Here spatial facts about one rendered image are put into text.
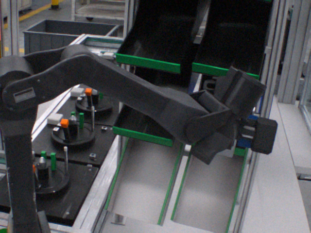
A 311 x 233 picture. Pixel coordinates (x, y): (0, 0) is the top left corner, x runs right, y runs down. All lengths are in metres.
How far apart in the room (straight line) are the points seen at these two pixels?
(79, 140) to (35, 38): 1.85
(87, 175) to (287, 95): 1.22
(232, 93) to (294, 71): 1.44
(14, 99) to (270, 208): 0.97
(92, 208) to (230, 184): 0.35
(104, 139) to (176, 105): 0.78
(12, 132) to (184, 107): 0.23
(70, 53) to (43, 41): 2.53
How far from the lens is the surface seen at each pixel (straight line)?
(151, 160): 1.01
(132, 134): 0.88
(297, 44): 2.02
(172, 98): 0.57
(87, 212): 1.06
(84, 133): 1.32
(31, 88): 0.48
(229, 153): 0.82
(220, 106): 0.61
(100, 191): 1.12
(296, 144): 1.72
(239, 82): 0.63
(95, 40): 2.47
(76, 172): 1.17
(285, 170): 1.52
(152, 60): 0.81
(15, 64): 0.51
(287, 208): 1.33
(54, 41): 3.01
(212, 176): 1.00
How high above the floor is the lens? 1.62
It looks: 26 degrees down
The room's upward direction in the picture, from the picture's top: 5 degrees clockwise
